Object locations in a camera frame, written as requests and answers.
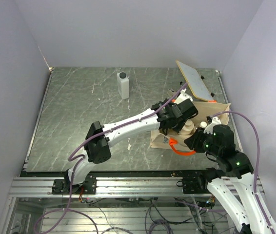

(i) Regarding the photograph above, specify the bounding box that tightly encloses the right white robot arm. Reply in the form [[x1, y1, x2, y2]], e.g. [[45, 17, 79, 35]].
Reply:
[[184, 124, 276, 234]]

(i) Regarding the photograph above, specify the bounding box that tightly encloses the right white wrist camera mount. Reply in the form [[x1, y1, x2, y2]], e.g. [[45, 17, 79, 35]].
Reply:
[[204, 117, 222, 135]]

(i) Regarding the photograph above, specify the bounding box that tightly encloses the beige round lid bottle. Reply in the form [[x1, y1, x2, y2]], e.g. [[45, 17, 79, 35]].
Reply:
[[178, 119, 195, 136]]

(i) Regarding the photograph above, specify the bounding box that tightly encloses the beige canvas tote bag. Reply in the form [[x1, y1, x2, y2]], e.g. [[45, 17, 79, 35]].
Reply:
[[150, 101, 230, 156]]

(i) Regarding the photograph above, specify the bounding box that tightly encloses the small white cap bottle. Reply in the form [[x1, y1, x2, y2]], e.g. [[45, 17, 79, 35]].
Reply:
[[198, 121, 208, 130]]

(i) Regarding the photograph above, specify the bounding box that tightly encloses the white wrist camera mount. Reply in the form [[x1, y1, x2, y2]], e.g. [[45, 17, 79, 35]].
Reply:
[[173, 88, 193, 104], [204, 117, 222, 135]]

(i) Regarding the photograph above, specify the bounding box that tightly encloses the small grey black device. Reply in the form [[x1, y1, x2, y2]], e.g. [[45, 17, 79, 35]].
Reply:
[[167, 88, 176, 98]]

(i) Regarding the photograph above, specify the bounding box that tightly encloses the aluminium rail frame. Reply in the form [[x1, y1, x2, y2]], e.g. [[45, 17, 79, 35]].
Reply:
[[0, 68, 273, 234]]

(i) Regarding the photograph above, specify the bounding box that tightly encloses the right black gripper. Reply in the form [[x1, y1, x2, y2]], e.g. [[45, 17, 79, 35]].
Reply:
[[184, 126, 221, 157]]

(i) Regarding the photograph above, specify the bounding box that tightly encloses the white bottle grey cap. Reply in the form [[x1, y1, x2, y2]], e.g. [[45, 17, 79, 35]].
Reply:
[[117, 72, 130, 100]]

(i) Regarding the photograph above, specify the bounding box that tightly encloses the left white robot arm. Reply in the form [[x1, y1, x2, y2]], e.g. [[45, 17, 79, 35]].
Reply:
[[59, 98, 198, 194]]

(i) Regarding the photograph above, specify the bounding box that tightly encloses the white board wooden edge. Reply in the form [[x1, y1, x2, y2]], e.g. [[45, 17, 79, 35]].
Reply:
[[176, 60, 214, 102]]

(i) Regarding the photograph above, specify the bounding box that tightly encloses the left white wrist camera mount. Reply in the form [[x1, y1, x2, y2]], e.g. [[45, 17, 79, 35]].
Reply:
[[173, 88, 193, 104]]

